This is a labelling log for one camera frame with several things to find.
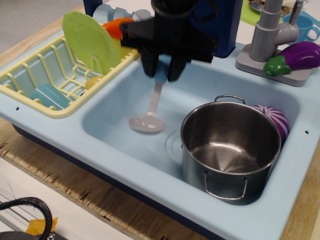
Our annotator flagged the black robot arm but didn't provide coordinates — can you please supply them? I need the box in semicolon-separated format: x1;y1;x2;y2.
119;0;218;82

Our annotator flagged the yellow round toy in rack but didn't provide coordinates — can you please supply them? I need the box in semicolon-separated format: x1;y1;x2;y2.
85;76;102;90

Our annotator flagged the green mat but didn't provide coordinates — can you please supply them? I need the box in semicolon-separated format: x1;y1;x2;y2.
240;0;261;26

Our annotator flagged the stainless steel pot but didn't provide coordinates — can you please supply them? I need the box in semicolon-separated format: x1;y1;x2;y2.
180;95;281;205

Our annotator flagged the black braided cable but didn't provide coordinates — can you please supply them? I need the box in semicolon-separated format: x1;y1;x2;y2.
0;196;54;240

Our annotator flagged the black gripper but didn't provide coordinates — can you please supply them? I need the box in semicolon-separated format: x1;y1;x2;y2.
119;15;218;82

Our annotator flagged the purple striped toy onion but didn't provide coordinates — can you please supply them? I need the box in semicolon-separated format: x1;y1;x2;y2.
253;104;290;145

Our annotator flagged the purple toy eggplant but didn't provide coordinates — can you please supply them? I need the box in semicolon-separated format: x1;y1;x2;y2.
263;41;320;77

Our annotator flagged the cream dish drying rack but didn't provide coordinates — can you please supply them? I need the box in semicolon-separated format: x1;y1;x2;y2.
0;32;139;119

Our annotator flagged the blue handled grey ladle spoon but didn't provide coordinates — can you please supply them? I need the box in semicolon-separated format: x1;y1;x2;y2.
128;55;171;134

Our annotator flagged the light blue toy sink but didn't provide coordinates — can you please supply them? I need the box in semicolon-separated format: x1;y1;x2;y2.
0;43;320;240

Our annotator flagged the blue plastic mug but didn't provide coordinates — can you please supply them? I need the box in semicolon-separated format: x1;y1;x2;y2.
289;11;320;45

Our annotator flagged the dark blue sink backboard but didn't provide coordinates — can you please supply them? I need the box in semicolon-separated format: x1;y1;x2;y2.
83;0;243;58

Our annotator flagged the grey white knob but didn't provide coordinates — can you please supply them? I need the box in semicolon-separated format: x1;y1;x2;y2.
132;9;152;22

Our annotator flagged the orange toy carrot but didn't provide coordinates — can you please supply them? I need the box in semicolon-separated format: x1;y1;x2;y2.
102;17;134;41

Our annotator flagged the light green plastic plate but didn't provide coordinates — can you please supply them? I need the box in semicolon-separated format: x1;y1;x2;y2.
62;10;121;75

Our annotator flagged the yellow tape piece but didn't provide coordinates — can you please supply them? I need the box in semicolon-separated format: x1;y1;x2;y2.
25;216;58;236

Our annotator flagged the grey toy faucet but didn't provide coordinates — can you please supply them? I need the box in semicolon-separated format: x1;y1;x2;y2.
235;0;304;77

